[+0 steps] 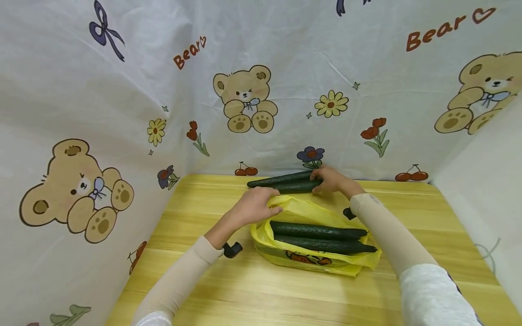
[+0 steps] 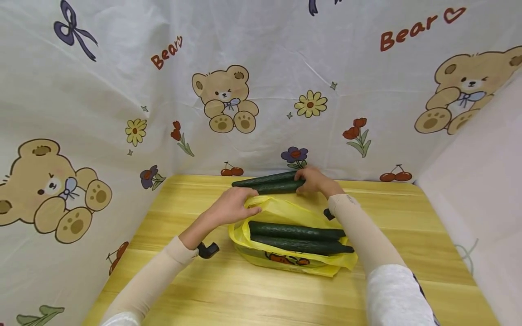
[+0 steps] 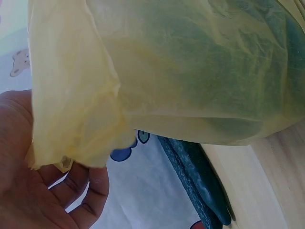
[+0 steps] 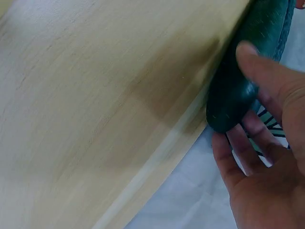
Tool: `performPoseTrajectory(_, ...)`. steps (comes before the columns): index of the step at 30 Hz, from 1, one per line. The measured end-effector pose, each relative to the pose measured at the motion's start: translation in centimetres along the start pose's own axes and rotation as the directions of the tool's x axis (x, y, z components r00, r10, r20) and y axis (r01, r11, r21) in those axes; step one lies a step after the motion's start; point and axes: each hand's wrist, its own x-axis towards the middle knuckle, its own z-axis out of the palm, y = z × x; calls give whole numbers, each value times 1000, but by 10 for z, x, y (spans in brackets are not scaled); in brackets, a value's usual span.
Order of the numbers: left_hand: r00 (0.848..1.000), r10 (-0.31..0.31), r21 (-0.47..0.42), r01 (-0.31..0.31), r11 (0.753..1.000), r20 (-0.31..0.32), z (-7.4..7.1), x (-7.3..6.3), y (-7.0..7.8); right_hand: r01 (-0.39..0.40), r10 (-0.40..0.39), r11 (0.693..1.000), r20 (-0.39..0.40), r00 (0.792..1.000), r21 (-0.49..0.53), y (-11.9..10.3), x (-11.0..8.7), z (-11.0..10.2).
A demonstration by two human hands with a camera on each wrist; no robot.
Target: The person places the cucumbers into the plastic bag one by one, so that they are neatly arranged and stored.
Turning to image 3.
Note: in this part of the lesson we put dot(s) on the person's left hand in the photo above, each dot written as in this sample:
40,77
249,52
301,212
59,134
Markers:
19,181

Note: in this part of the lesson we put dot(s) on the person's left fingers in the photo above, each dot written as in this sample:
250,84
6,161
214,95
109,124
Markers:
96,188

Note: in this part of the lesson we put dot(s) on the yellow translucent plastic bag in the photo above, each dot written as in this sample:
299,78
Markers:
78,95

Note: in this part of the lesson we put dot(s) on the dark green mat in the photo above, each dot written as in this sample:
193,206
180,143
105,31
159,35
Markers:
200,171

